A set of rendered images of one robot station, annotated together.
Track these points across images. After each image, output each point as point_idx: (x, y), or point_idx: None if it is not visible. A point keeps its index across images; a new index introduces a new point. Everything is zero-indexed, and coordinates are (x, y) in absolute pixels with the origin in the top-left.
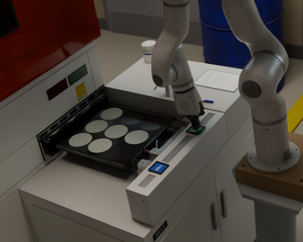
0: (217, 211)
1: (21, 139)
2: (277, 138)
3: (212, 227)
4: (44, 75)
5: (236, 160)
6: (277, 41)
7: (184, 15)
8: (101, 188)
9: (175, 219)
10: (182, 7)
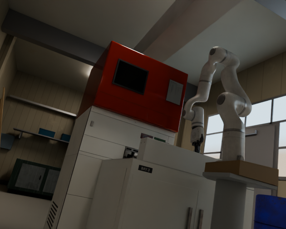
0: (192, 220)
1: (118, 140)
2: (233, 141)
3: (184, 227)
4: (144, 126)
5: None
6: (245, 93)
7: (205, 86)
8: None
9: (158, 177)
10: (205, 82)
